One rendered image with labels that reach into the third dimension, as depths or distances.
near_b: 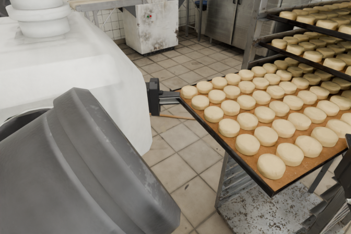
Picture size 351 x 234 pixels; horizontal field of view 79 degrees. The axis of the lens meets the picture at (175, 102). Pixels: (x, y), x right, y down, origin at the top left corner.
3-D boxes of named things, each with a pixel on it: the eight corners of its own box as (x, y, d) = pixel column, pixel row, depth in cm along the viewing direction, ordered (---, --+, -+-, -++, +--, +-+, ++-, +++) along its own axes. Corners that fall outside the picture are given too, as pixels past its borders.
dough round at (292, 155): (278, 165, 43) (281, 159, 42) (272, 147, 47) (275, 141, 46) (304, 168, 42) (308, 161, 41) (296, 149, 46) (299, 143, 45)
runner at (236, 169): (227, 178, 114) (228, 174, 112) (224, 174, 116) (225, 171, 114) (304, 138, 139) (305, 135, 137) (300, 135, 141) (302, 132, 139)
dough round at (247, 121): (240, 131, 51) (241, 125, 50) (233, 118, 55) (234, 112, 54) (260, 130, 51) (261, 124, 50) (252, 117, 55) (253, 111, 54)
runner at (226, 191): (223, 197, 124) (224, 194, 122) (220, 193, 126) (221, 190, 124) (295, 156, 149) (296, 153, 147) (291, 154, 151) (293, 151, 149)
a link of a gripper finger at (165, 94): (179, 98, 61) (158, 98, 61) (179, 93, 63) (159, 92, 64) (179, 94, 60) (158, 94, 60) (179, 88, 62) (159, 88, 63)
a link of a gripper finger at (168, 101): (179, 97, 64) (159, 96, 64) (179, 103, 61) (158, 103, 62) (179, 101, 65) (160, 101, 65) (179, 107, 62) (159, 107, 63)
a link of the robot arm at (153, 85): (158, 125, 62) (118, 124, 62) (161, 106, 70) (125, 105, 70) (155, 88, 55) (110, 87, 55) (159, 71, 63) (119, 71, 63)
